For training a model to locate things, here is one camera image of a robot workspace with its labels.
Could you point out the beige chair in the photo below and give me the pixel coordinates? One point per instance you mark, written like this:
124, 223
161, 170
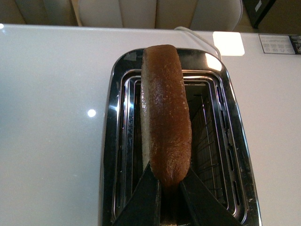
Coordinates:
199, 15
38, 12

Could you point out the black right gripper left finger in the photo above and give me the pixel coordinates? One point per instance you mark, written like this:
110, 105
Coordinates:
143, 208

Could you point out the beige chair left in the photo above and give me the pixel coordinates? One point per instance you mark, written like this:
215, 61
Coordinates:
38, 12

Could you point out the black label sticker on table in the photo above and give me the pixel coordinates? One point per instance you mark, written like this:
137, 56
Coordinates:
281, 44

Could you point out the white chrome two-slot toaster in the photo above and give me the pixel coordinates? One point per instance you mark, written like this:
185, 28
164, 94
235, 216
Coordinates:
219, 152

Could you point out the beige chair right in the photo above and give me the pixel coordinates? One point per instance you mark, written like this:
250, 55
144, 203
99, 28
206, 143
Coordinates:
199, 15

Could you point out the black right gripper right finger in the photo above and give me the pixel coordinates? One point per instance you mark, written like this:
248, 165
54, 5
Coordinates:
204, 209

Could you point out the slice of toast bread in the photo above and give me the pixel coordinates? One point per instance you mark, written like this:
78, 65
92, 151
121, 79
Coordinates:
165, 118

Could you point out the dark washing machine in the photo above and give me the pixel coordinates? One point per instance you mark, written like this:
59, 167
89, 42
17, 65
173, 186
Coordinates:
257, 10

